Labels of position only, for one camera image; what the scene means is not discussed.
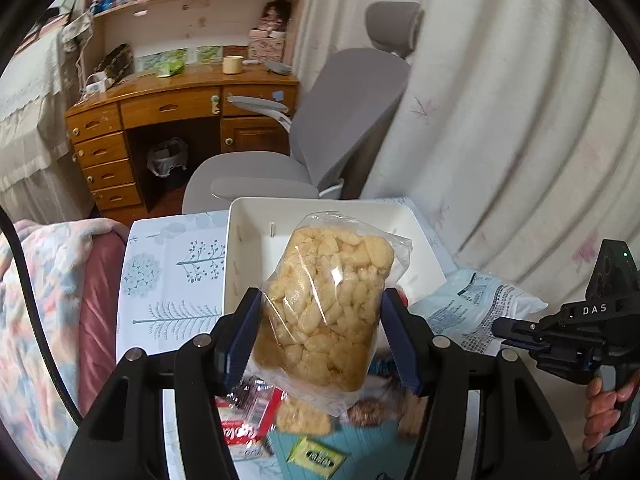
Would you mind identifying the large green leaf packet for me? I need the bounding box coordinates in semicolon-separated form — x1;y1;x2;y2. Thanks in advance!
137;49;188;78

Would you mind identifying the black cable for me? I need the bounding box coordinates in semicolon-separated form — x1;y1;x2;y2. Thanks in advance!
0;207;83;423

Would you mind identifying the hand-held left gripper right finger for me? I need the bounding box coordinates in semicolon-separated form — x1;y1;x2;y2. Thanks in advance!
382;287;583;480

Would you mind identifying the white and blue snack bag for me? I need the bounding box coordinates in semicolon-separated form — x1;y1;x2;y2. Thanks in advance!
412;268;549;356

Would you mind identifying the dark haired doll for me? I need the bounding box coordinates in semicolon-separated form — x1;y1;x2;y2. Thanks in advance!
257;0;293;36

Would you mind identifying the white plastic storage bin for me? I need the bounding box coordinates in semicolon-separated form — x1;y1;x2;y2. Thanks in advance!
220;196;448;321

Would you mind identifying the small bag of puffed snacks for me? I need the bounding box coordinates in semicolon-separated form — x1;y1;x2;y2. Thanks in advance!
275;397;333;436

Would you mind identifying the lined trash bin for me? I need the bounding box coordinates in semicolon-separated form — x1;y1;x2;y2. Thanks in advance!
146;137;190;191

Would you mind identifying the wooden desk hutch shelf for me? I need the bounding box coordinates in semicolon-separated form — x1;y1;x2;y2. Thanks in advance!
82;0;313;81

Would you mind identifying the pink floral box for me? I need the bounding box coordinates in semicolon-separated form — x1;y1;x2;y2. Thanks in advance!
248;30;287;63

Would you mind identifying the wooden desk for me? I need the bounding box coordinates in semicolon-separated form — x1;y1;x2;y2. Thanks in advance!
65;62;301;226

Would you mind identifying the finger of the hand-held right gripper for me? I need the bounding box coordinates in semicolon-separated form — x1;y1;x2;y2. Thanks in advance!
491;317;556;343
529;342;598;387

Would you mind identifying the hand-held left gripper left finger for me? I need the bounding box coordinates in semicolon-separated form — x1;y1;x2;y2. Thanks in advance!
57;287;263;480

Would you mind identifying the white patterned pouch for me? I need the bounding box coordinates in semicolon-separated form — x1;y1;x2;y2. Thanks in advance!
61;10;96;53

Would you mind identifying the cream leaf print curtain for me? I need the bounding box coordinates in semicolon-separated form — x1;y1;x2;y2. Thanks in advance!
345;0;640;341

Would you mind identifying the clear bag of puffed snacks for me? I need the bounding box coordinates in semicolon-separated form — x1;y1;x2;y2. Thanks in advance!
245;212;413;418

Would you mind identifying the green snack packet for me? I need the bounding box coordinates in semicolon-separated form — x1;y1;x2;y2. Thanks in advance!
286;436;348;478

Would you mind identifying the dark floral tin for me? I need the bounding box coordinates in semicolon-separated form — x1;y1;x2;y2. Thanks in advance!
94;43;135;83

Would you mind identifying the grey office chair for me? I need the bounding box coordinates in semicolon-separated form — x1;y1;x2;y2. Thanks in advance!
181;1;423;213

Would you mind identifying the floral fleece blanket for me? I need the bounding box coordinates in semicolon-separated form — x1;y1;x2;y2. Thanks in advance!
0;219;131;480

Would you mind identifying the red and brown snack packet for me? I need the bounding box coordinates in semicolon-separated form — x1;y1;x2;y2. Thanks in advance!
220;377;286;461

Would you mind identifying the person's right hand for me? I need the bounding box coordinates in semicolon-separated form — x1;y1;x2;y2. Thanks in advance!
582;375;632;453

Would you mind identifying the white power strip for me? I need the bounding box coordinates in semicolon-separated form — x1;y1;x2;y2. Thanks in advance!
82;72;113;96

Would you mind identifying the clear bag of brown cookies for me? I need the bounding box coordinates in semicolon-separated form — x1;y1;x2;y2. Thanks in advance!
345;395;401;428

